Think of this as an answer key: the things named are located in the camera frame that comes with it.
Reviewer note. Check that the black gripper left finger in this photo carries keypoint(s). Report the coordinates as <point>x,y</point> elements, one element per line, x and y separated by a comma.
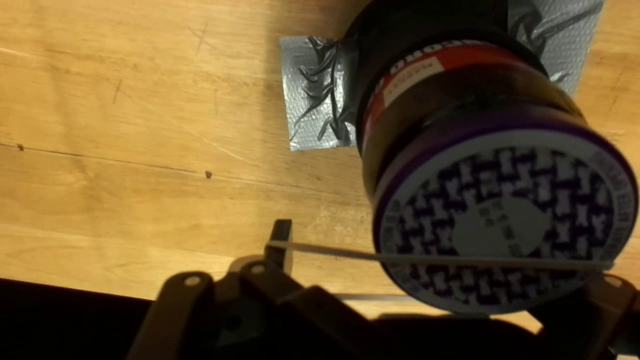
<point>256,310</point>

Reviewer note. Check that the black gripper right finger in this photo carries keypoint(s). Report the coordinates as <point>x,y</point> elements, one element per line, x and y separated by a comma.
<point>595,322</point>

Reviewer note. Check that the dark bottle with purple lid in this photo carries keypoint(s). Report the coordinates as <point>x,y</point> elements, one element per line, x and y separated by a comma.
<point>488,189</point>

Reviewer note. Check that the grey duct tape left piece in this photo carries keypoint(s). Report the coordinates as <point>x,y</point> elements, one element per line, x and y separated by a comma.
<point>314,89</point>

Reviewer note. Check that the grey duct tape piece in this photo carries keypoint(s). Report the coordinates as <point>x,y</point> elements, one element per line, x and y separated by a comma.
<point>314,89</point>
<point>558,32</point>

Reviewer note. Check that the grey duct tape right piece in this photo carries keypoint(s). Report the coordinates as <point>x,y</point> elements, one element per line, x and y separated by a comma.
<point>558,32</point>

